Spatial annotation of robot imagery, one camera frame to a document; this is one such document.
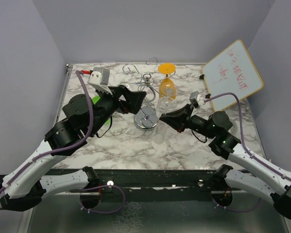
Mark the orange plastic wine glass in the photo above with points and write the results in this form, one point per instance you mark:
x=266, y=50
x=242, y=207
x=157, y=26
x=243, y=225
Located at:
x=166, y=69

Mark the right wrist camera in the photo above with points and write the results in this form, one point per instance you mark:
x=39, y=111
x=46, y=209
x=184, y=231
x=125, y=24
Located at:
x=197, y=100

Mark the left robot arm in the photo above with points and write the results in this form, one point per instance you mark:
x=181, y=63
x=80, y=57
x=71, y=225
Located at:
x=29, y=184

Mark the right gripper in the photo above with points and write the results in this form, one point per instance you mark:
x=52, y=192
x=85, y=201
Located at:
x=175, y=118

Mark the chrome wine glass rack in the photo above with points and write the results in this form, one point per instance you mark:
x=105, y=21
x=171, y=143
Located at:
x=146, y=119

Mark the whiteboard with yellow frame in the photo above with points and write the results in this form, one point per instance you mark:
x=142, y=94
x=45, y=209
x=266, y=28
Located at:
x=232, y=70

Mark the green plastic wine glass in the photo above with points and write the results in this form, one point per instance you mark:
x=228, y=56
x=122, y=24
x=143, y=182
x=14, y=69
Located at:
x=95, y=100

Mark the black front table rail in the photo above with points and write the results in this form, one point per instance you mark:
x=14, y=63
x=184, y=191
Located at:
x=108, y=185

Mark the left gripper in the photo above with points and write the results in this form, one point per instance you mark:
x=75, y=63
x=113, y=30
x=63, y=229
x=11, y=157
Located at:
x=134, y=99

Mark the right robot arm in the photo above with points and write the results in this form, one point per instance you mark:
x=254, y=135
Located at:
x=265, y=180

